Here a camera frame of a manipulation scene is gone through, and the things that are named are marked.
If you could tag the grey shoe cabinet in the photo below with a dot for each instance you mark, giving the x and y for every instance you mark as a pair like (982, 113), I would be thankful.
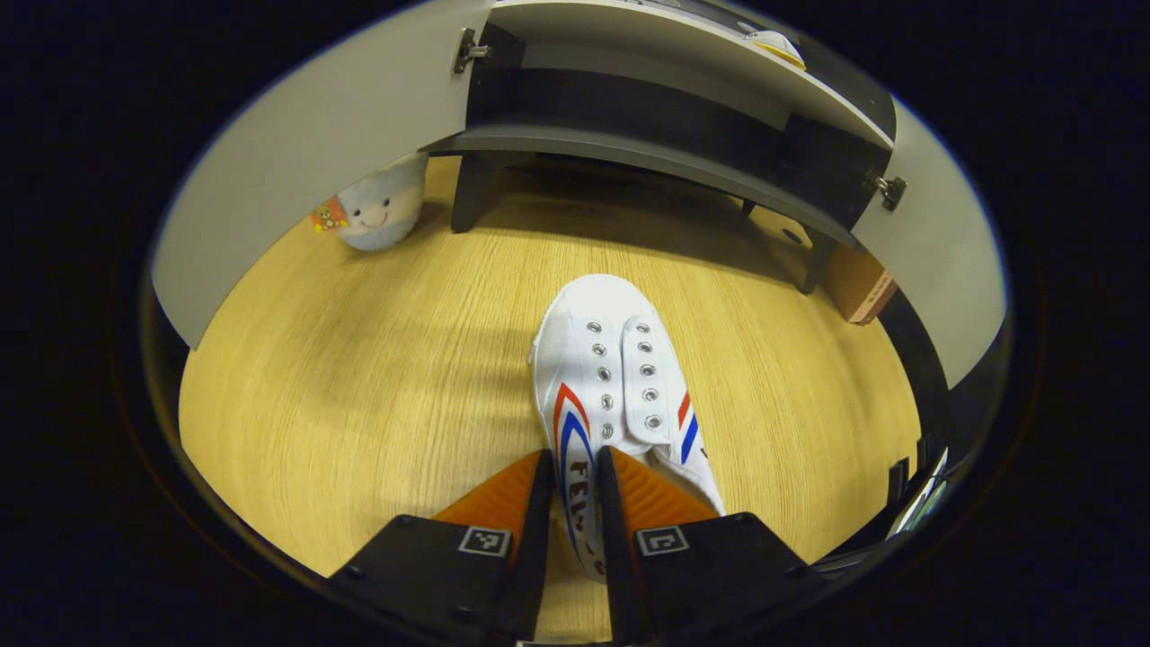
(629, 148)

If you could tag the white canvas shoe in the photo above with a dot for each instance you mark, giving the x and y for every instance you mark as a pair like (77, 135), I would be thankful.
(777, 47)
(602, 359)

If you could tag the brown book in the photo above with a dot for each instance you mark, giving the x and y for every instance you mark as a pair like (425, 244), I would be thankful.
(853, 283)

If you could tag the grey cabinet door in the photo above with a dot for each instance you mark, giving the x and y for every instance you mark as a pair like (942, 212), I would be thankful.
(943, 252)
(314, 153)

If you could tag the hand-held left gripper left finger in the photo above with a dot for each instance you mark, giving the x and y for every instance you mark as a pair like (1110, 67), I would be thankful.
(535, 539)

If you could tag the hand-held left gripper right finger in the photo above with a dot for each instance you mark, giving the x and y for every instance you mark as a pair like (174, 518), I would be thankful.
(618, 557)

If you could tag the white plush toy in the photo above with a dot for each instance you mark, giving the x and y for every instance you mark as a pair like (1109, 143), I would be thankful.
(382, 211)

